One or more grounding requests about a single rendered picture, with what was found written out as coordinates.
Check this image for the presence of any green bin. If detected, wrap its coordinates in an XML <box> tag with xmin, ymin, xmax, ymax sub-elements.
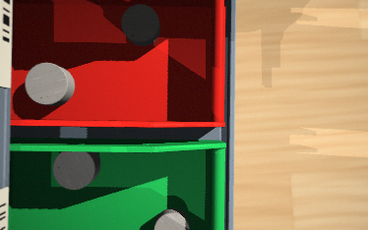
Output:
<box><xmin>8</xmin><ymin>138</ymin><xmax>226</xmax><ymax>230</ymax></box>

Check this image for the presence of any red open bin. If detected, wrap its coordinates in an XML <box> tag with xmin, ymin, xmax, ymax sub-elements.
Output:
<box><xmin>11</xmin><ymin>0</ymin><xmax>225</xmax><ymax>128</ymax></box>

